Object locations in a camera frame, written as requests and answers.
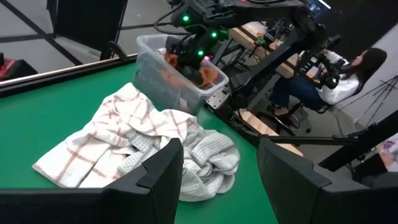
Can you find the orange towel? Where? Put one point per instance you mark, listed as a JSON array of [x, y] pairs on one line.
[[172, 81], [208, 76]]

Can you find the wooden base board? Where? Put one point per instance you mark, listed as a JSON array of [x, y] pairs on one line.
[[258, 123]]

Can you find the black tripod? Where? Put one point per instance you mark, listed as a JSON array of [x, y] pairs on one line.
[[373, 96]]

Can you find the black frame strut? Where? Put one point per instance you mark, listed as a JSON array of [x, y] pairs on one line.
[[357, 146]]

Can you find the black partition panel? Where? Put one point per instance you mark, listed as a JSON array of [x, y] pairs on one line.
[[90, 21]]

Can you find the white red-checked towel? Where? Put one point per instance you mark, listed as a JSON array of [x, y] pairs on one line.
[[118, 124]]

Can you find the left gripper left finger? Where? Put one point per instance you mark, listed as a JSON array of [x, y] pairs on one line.
[[109, 205]]

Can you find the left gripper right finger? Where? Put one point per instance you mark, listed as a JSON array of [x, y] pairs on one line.
[[311, 199]]

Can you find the clear plastic bin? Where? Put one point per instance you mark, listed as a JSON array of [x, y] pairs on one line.
[[161, 93]]

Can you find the wooden desk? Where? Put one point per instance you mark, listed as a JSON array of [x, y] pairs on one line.
[[245, 35]]

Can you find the black office chair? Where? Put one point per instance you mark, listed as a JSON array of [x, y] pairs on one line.
[[311, 107]]

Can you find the red and black box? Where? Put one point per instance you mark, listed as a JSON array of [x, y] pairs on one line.
[[12, 67]]

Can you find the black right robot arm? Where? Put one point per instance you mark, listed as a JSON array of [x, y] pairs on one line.
[[248, 9]]

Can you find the person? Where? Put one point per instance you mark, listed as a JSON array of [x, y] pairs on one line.
[[342, 87]]

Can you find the pale waffle weave towel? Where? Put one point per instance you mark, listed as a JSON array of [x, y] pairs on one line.
[[211, 161]]

